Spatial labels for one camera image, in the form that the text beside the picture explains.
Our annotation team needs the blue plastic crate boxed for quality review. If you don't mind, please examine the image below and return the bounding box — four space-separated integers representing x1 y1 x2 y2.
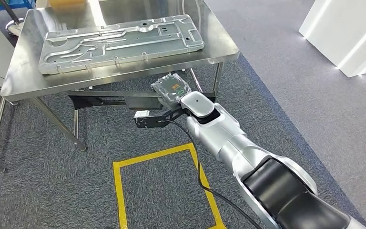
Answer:
0 0 37 12

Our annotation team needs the black camera bracket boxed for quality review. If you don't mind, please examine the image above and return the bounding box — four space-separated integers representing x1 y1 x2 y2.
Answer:
133 105 187 129

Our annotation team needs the black plastic license plate bracket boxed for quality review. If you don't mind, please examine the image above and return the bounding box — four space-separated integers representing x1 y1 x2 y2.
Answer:
68 90 217 111

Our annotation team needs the white lit display plinth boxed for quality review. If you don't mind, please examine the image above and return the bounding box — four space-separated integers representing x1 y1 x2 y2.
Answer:
298 0 366 78

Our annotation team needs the stamped silver metal panel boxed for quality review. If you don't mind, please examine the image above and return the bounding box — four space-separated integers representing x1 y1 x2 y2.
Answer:
38 14 205 75

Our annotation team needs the stainless steel workbench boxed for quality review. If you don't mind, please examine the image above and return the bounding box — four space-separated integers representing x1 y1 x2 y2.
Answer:
0 0 241 152

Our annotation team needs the black camera cable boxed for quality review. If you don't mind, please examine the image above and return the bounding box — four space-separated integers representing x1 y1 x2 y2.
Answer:
165 118 263 229

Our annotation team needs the yellow box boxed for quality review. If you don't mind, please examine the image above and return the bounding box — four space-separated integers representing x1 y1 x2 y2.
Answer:
48 0 86 10

